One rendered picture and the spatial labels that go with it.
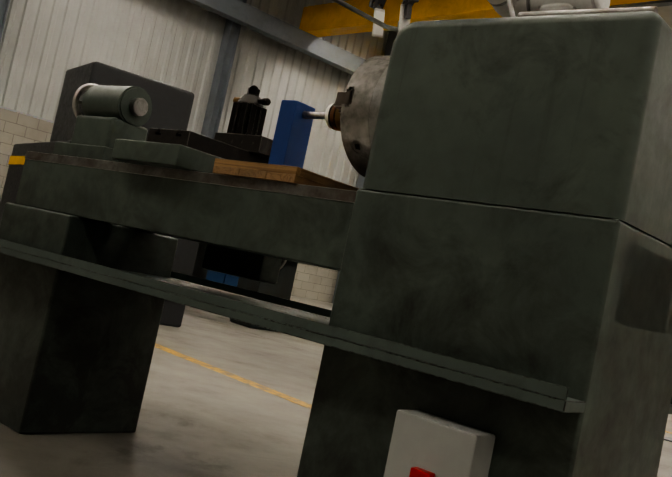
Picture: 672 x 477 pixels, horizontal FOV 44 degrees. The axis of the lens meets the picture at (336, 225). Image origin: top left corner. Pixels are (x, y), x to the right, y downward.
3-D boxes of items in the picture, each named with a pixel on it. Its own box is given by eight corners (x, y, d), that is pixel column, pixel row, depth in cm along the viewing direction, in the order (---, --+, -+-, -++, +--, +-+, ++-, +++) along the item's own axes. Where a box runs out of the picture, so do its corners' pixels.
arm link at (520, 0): (492, -30, 241) (533, -35, 232) (523, 1, 254) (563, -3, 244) (480, 12, 239) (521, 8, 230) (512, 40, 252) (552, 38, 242)
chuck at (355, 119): (437, 185, 220) (448, 64, 218) (363, 181, 196) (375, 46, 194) (409, 182, 226) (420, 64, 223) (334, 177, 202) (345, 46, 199)
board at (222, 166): (379, 210, 230) (382, 196, 230) (293, 182, 203) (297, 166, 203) (300, 200, 249) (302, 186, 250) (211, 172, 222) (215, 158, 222)
